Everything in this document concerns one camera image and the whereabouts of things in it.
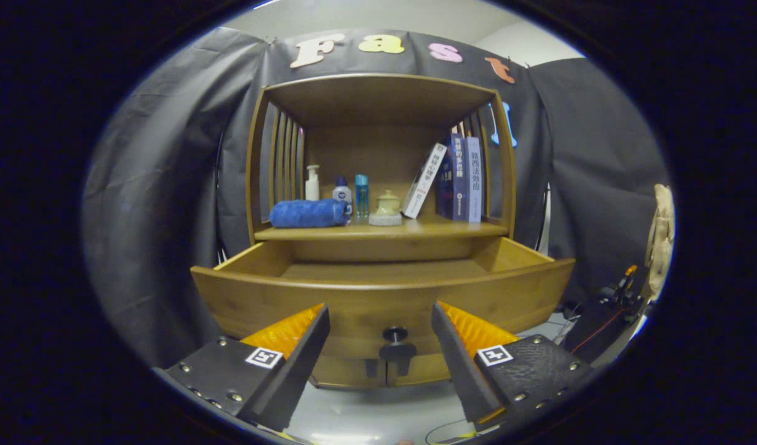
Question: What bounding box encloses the white bottle with blue cap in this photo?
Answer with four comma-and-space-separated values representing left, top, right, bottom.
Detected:
332, 176, 353, 217

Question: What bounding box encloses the wooden cabinet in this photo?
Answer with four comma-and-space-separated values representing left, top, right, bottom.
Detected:
246, 73, 516, 389

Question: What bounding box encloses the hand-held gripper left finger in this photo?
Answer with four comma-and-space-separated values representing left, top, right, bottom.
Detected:
153, 303, 331, 433

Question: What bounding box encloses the white book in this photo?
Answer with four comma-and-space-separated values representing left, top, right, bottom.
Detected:
401, 143, 448, 219

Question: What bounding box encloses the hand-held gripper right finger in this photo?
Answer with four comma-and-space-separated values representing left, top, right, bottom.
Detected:
431, 301, 602, 432

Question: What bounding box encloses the beige lidded cup with saucer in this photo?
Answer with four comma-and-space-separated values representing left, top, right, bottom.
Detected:
374, 190, 401, 216

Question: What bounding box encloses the wooden countertop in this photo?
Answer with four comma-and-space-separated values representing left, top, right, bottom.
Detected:
254, 213, 510, 242

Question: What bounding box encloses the black device with orange part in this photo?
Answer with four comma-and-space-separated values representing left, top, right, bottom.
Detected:
601, 265, 650, 310

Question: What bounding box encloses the pale blue book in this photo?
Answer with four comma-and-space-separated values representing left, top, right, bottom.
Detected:
464, 137, 483, 223

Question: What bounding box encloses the dark blue book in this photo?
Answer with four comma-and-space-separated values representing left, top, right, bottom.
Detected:
436, 133, 469, 221

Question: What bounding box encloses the wooden cabinet door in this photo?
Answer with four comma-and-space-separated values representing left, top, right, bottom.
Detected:
386, 352, 453, 387
310, 355, 388, 389

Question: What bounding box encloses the blue rolled towel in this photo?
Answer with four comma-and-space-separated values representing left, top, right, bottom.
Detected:
269, 198, 349, 229

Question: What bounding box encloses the wooden drawer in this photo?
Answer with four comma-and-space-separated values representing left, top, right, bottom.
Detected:
191, 237, 576, 362

